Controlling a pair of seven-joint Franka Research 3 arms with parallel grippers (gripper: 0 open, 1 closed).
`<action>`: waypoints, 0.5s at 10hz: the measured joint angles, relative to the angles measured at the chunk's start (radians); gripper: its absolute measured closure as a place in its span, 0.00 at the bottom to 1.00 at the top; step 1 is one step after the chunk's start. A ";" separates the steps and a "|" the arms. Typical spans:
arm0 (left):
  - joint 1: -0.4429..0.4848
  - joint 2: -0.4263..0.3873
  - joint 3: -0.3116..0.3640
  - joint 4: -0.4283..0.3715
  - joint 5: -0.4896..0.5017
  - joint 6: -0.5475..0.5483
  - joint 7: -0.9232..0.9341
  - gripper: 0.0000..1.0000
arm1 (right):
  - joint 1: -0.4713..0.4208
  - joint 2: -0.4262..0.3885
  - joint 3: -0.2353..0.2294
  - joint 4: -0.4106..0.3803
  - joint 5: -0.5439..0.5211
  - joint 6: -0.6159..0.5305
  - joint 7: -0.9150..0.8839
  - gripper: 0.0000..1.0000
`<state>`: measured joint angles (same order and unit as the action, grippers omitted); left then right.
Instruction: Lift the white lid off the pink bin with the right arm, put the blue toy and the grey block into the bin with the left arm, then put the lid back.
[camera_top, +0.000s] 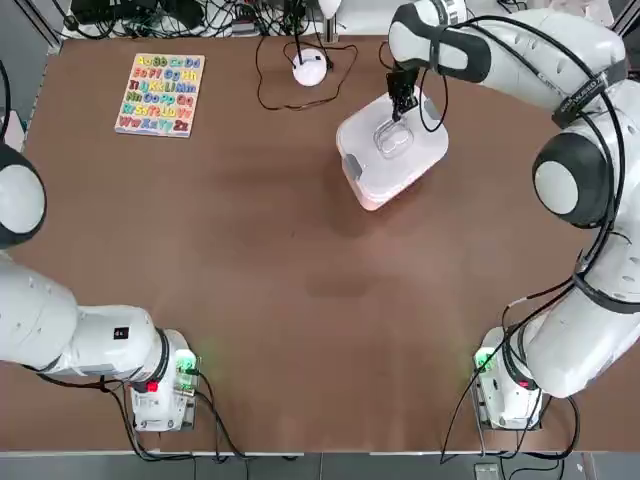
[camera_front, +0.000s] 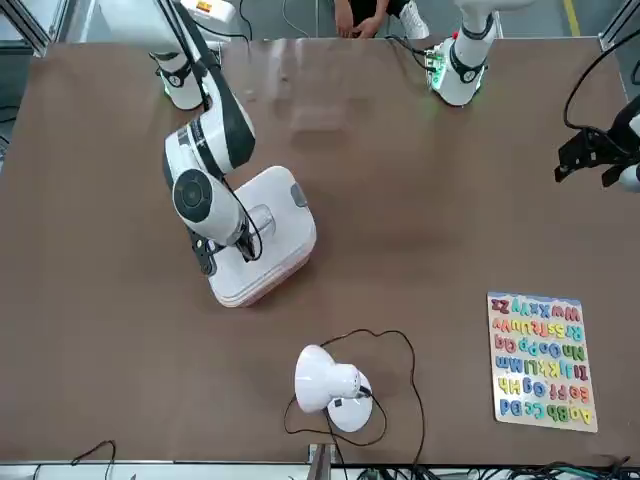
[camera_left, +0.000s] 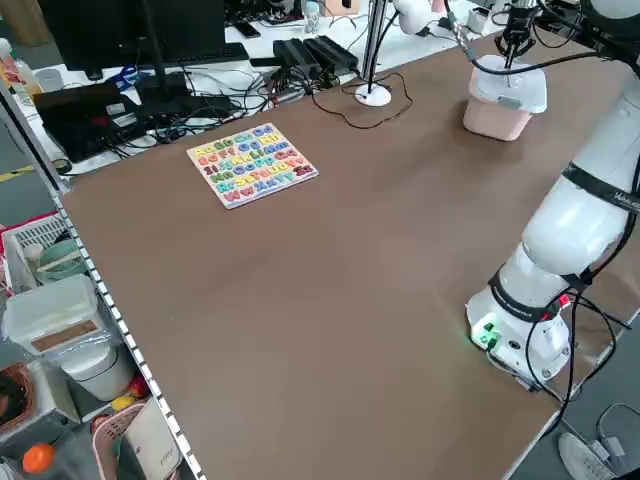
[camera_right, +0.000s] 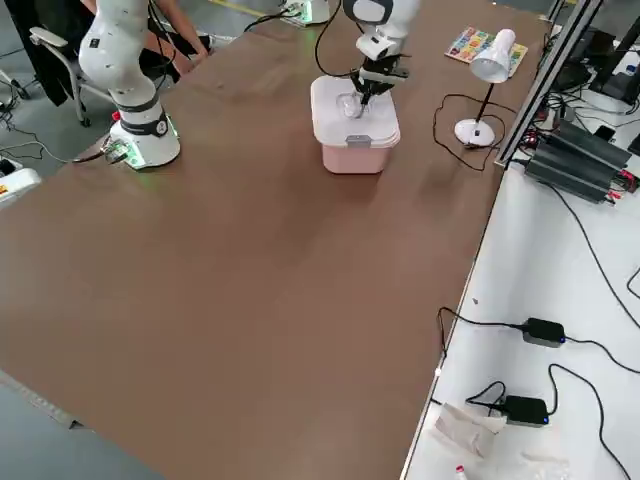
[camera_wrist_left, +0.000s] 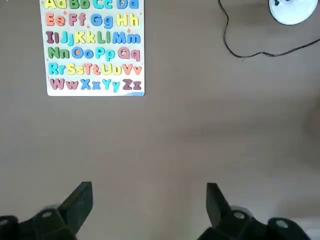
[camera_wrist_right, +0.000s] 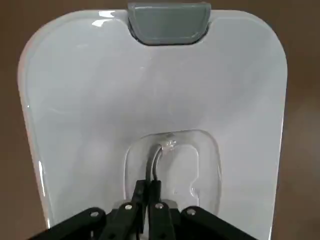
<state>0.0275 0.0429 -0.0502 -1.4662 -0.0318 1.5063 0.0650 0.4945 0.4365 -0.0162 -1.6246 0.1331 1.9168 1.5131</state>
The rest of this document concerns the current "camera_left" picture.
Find grey cup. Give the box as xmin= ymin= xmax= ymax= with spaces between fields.
xmin=34 ymin=68 xmax=62 ymax=94

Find white round jar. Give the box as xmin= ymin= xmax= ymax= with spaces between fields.
xmin=58 ymin=342 xmax=135 ymax=402

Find green bowl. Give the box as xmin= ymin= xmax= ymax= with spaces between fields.
xmin=37 ymin=238 xmax=89 ymax=284

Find white desk lamp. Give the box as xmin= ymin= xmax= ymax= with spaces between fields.
xmin=353 ymin=0 xmax=442 ymax=107

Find small bottle blue print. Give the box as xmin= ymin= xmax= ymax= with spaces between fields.
xmin=303 ymin=0 xmax=321 ymax=35

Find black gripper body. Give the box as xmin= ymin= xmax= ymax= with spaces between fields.
xmin=501 ymin=3 xmax=539 ymax=41

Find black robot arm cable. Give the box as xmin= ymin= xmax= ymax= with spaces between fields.
xmin=442 ymin=0 xmax=632 ymax=407

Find white plastic basket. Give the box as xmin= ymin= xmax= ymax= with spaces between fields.
xmin=0 ymin=209 xmax=76 ymax=296

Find white bin lid grey latches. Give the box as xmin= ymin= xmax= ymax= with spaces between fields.
xmin=468 ymin=54 xmax=547 ymax=114

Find pink plastic bin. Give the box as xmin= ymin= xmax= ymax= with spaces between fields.
xmin=462 ymin=92 xmax=532 ymax=142

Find white cup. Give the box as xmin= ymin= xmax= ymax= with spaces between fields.
xmin=467 ymin=7 xmax=490 ymax=35

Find black keyboard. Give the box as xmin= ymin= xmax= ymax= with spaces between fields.
xmin=149 ymin=42 xmax=250 ymax=66

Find clear bottle orange label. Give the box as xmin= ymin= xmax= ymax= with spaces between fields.
xmin=0 ymin=37 xmax=32 ymax=99

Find brown cardboard box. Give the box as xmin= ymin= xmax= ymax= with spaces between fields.
xmin=319 ymin=0 xmax=362 ymax=17

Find black power supply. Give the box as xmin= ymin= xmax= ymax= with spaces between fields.
xmin=302 ymin=34 xmax=360 ymax=74
xmin=272 ymin=38 xmax=321 ymax=76

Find thin black lamp cable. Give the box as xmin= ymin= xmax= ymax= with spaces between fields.
xmin=310 ymin=72 xmax=414 ymax=130

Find aluminium frame rail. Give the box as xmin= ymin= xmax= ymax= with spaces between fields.
xmin=0 ymin=79 xmax=207 ymax=480

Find clear plastic container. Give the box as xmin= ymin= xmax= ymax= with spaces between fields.
xmin=1 ymin=273 xmax=101 ymax=357

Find black electronics box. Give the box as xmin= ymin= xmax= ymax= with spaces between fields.
xmin=32 ymin=81 xmax=151 ymax=165

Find white cardboard box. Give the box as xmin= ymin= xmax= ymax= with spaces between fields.
xmin=122 ymin=397 xmax=182 ymax=480

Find brown wicker basket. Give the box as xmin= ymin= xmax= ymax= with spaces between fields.
xmin=0 ymin=362 xmax=39 ymax=434

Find colourful alphabet puzzle board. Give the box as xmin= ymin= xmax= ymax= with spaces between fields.
xmin=186 ymin=122 xmax=320 ymax=211

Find aluminium frame post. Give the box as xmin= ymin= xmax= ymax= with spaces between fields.
xmin=360 ymin=0 xmax=390 ymax=82

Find orange ball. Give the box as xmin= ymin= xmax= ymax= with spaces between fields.
xmin=21 ymin=442 xmax=57 ymax=475

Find black monitor on stand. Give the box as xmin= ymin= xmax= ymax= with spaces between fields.
xmin=37 ymin=0 xmax=227 ymax=101

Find pink plastic basket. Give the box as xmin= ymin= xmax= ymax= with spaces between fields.
xmin=90 ymin=401 xmax=166 ymax=480

